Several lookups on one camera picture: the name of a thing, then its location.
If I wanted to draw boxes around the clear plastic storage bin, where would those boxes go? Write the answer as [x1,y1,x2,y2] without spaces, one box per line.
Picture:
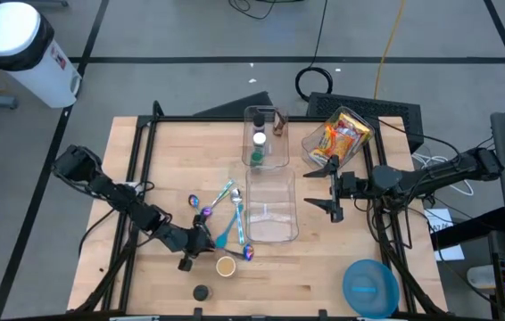
[242,104,292,170]
[244,167,300,243]
[300,104,375,171]

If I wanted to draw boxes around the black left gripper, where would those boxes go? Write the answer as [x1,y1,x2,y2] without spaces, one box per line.
[178,214,217,271]

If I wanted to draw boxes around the yellow ramen noodle packet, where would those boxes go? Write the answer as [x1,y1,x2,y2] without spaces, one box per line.
[337,111,372,140]

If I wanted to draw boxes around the silver spoon blue handle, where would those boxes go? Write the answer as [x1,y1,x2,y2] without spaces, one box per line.
[229,187,247,246]

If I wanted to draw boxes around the yellow cable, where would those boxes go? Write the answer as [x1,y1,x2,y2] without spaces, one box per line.
[372,0,408,100]

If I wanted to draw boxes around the brown ramen noodle packet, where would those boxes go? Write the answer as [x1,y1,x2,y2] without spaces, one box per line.
[339,124,363,148]

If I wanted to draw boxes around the teal spoon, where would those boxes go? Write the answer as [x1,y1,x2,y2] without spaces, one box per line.
[214,203,244,250]

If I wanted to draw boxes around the blue-edged ramen noodle packet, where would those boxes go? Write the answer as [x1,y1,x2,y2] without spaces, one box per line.
[308,147,332,164]

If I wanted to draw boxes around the white trash bin black rim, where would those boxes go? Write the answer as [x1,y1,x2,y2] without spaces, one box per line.
[0,1,83,109]

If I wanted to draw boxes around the white paper sheet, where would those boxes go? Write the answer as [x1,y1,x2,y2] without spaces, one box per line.
[424,208,466,262]

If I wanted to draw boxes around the orange ramen noodle packet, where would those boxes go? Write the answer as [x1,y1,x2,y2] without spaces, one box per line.
[319,124,355,164]

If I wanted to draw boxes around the blue plastic bowl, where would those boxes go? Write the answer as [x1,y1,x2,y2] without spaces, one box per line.
[342,259,401,319]

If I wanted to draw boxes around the white cables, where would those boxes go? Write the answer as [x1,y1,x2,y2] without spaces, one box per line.
[410,149,476,197]

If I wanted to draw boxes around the coiled black floor cable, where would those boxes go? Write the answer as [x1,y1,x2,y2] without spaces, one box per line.
[294,0,335,103]

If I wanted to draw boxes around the iridescent metal spoon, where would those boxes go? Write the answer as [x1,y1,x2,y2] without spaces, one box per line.
[187,193,204,219]

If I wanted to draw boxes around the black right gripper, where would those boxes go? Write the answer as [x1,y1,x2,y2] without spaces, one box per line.
[302,154,372,223]

